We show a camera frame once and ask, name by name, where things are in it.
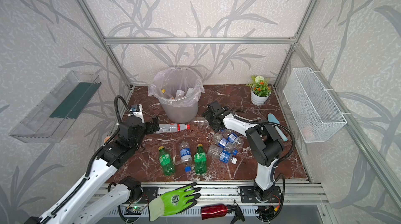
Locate clear bottle red label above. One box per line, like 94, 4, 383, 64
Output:
190, 117, 209, 126

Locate crushed blue label bottle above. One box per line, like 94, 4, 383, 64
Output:
207, 145, 238, 164
220, 129, 244, 147
213, 134, 238, 155

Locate white bottle red cap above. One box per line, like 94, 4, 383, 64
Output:
174, 89, 185, 99
156, 123, 190, 134

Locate white bottle red cap front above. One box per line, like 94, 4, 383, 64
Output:
174, 89, 185, 99

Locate green bottle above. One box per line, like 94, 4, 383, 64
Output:
194, 144, 207, 174
158, 146, 175, 176

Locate clear bottle blue label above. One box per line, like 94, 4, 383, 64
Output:
179, 141, 193, 173

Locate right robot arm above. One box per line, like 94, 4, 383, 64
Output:
202, 101, 296, 203

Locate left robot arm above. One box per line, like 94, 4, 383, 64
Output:
26, 115, 160, 224

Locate grey bin with plastic liner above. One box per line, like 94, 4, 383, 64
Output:
148, 67, 205, 124

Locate potted plant in white pot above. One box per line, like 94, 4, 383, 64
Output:
247, 75, 272, 106

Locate light blue spatula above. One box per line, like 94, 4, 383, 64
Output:
267, 113, 289, 143

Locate green circuit board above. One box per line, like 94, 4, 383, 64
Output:
124, 206, 146, 216

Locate green work glove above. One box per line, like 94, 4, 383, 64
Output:
148, 182, 201, 221

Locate red spray bottle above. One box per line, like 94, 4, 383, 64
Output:
200, 201, 245, 224

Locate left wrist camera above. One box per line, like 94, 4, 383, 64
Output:
128, 104, 145, 123

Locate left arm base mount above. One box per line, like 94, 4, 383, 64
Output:
131, 186, 159, 204

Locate clear plastic wall shelf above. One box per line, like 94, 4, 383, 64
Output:
9, 71, 101, 143

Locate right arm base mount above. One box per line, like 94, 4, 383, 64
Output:
238, 184, 283, 204

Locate aluminium frame rail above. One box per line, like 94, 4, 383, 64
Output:
103, 37, 295, 45

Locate white wire mesh basket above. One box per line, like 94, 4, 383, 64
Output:
284, 67, 347, 143

